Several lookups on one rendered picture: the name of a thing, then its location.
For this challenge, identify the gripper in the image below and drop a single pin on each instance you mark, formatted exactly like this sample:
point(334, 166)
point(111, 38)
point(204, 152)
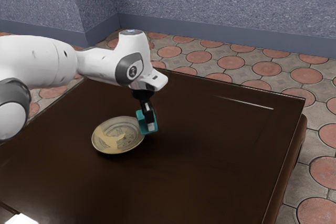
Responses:
point(142, 95)

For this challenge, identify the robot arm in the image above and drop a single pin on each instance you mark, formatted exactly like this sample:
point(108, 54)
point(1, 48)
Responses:
point(86, 61)

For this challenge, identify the cream patterned plate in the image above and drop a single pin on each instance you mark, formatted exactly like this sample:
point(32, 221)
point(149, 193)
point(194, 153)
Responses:
point(115, 136)

